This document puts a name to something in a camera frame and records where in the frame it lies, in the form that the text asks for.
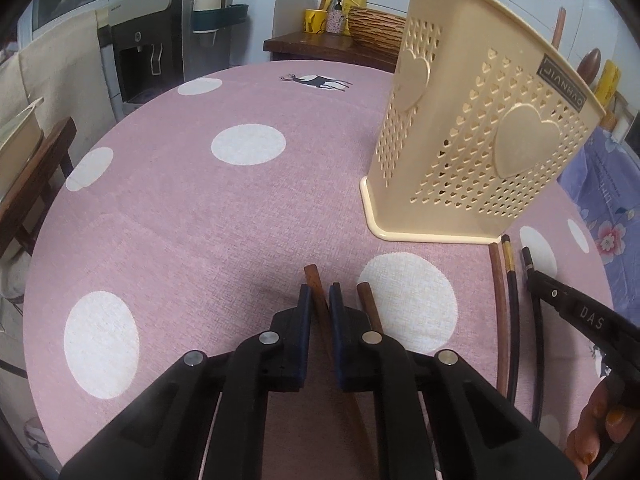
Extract wooden handled spoon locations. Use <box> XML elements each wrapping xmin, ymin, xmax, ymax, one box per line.
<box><xmin>576</xmin><ymin>48</ymin><xmax>601</xmax><ymax>84</ymax></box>

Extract black gold chopstick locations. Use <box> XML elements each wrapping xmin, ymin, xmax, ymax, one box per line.
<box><xmin>501</xmin><ymin>234</ymin><xmax>521</xmax><ymax>404</ymax></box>

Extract right hand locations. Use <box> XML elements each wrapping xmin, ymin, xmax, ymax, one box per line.
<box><xmin>565</xmin><ymin>380</ymin><xmax>639</xmax><ymax>479</ymax></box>

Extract purple floral cloth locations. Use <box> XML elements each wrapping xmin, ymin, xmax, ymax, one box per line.
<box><xmin>559</xmin><ymin>128</ymin><xmax>639</xmax><ymax>324</ymax></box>

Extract pink polka dot tablecloth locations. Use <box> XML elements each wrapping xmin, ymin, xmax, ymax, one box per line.
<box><xmin>24</xmin><ymin>62</ymin><xmax>630</xmax><ymax>479</ymax></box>

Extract yellow roll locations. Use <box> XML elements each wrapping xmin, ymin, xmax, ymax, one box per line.
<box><xmin>594</xmin><ymin>60</ymin><xmax>622</xmax><ymax>108</ymax></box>

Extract cream plastic utensil holder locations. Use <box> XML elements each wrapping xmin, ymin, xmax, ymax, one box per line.
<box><xmin>360</xmin><ymin>0</ymin><xmax>605</xmax><ymax>244</ymax></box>

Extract dark wooden chair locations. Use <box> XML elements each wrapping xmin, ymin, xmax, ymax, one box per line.
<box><xmin>1</xmin><ymin>117</ymin><xmax>77</xmax><ymax>255</ymax></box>

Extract grey water dispenser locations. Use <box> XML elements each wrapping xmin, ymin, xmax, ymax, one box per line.
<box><xmin>107</xmin><ymin>0</ymin><xmax>248</xmax><ymax>115</ymax></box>

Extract dark wooden sink counter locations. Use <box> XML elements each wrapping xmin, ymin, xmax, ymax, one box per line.
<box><xmin>262</xmin><ymin>32</ymin><xmax>397</xmax><ymax>73</ymax></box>

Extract woven basin sink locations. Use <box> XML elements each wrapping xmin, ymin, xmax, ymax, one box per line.
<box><xmin>346</xmin><ymin>6</ymin><xmax>406</xmax><ymax>58</ymax></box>

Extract paper cup stack holder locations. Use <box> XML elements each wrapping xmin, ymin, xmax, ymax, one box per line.
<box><xmin>191</xmin><ymin>0</ymin><xmax>248</xmax><ymax>35</ymax></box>

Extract yellow mug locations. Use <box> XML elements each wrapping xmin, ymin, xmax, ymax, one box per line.
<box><xmin>303</xmin><ymin>9</ymin><xmax>329</xmax><ymax>35</ymax></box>

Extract yellow soap dispenser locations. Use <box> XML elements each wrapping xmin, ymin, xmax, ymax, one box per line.
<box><xmin>342</xmin><ymin>0</ymin><xmax>368</xmax><ymax>36</ymax></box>

